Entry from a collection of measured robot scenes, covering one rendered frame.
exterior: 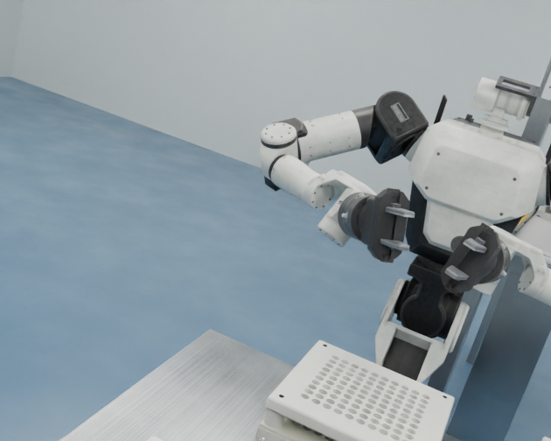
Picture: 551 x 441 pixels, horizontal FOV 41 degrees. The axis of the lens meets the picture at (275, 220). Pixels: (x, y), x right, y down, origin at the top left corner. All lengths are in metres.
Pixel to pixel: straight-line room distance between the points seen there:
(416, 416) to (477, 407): 1.73
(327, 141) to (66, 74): 5.74
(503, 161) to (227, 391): 0.76
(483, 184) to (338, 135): 0.33
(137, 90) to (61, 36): 0.93
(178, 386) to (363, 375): 0.30
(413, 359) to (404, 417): 0.55
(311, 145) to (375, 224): 0.42
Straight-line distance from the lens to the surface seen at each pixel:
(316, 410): 1.08
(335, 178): 1.45
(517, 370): 2.82
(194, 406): 1.14
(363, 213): 1.30
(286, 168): 1.52
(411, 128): 1.66
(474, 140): 1.61
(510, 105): 1.64
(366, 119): 1.66
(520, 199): 1.60
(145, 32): 6.77
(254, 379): 1.26
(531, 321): 2.76
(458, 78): 5.85
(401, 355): 1.71
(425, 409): 1.20
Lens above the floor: 1.45
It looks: 17 degrees down
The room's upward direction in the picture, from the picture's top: 16 degrees clockwise
